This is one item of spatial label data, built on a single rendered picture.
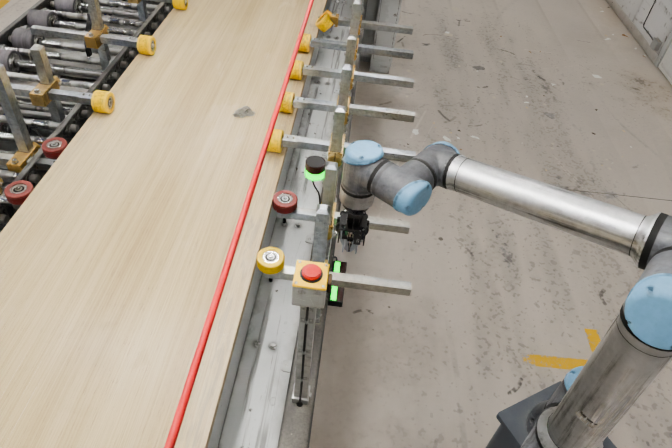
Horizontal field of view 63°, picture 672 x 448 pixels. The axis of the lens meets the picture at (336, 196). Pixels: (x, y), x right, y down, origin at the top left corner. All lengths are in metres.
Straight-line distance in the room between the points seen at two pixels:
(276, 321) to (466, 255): 1.43
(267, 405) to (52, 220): 0.83
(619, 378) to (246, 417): 0.95
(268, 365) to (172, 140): 0.85
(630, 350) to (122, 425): 1.04
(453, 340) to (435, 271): 0.40
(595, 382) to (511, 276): 1.75
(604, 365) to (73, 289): 1.27
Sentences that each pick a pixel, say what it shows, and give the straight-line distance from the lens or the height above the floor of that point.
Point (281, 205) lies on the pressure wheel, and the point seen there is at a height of 0.91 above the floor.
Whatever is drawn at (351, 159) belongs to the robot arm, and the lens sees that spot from 1.27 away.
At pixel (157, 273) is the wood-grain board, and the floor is 0.90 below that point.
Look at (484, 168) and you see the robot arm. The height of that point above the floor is 1.34.
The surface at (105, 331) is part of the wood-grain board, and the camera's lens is 1.50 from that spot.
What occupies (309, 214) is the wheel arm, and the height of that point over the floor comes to 0.86.
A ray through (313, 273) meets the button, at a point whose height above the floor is 1.23.
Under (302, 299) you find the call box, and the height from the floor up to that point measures 1.18.
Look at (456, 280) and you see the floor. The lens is 2.83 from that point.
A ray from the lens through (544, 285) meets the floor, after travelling 2.99.
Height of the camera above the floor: 2.10
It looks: 42 degrees down
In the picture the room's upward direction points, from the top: 7 degrees clockwise
